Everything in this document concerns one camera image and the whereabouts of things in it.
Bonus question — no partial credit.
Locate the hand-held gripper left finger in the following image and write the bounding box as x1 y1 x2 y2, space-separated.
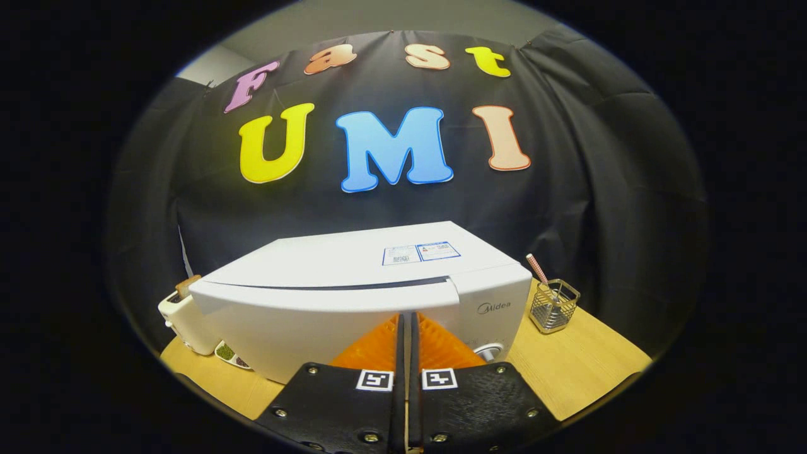
255 312 407 454

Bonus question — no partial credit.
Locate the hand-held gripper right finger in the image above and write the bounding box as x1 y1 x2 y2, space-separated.
410 312 562 451

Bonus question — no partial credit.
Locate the white microwave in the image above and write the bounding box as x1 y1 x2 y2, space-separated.
188 221 533 385

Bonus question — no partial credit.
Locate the white divided bean tray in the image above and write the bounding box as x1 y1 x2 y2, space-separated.
214 340 252 371

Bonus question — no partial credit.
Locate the pink striped straw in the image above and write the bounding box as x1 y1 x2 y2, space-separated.
526 253 550 288

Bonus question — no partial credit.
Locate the white toaster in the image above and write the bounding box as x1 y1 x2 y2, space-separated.
158 281 218 356

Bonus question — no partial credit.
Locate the wire mesh holder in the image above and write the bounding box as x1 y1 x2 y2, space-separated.
528 279 581 334

